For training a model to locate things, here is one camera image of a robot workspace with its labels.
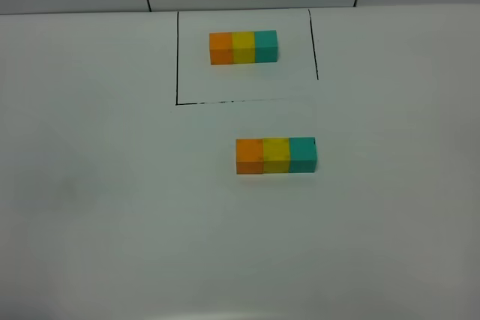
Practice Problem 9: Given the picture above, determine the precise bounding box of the orange template block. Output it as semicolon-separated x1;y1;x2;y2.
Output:
209;32;233;65

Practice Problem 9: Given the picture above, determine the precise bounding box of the teal template block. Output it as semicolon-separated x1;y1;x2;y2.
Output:
254;30;278;63

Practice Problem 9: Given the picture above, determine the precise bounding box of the yellow template block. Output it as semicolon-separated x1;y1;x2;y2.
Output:
232;31;256;64

